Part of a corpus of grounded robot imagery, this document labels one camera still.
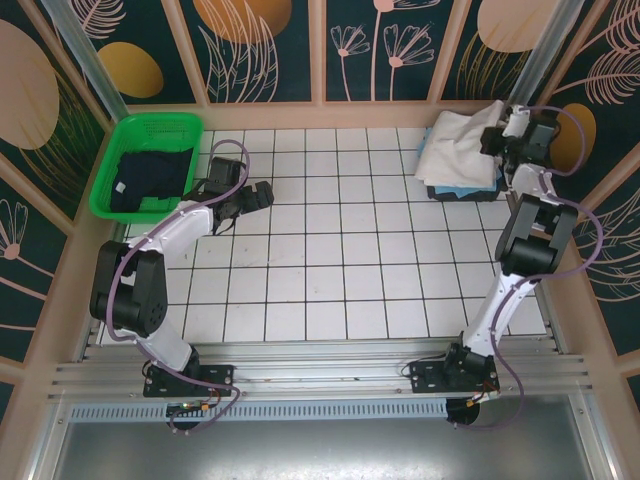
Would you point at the white t-shirt with robot print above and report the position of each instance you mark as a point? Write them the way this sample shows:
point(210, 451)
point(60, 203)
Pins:
point(450, 150)

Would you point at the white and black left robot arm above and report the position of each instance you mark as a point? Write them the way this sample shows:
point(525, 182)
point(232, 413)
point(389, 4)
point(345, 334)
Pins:
point(175, 230)

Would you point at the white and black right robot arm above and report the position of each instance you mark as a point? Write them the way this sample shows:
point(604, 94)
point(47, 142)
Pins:
point(500, 310)

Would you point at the navy blue t-shirt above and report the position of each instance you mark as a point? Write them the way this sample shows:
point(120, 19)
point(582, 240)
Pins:
point(150, 172)

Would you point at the green plastic basket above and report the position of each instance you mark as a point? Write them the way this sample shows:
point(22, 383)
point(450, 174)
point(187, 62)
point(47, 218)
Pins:
point(150, 125)

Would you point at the dark grey folded t-shirt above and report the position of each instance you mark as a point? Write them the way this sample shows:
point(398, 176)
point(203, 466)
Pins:
point(450, 196)

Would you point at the light blue folded t-shirt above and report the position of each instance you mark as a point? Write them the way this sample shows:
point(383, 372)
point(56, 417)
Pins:
point(424, 142)

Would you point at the shiny grey metal panel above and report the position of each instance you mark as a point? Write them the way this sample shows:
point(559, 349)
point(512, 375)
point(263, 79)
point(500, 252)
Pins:
point(320, 450)

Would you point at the aluminium corner post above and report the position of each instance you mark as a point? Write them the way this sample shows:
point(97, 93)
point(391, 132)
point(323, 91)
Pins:
point(545, 50)
point(85, 55)

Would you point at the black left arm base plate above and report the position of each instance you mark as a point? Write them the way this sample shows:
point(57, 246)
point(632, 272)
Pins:
point(220, 377)

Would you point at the aluminium rail frame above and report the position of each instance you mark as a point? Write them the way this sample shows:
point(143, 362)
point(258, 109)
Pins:
point(320, 375)

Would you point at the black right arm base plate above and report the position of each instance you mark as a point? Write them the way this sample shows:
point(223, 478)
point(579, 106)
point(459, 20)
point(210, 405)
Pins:
point(425, 377)

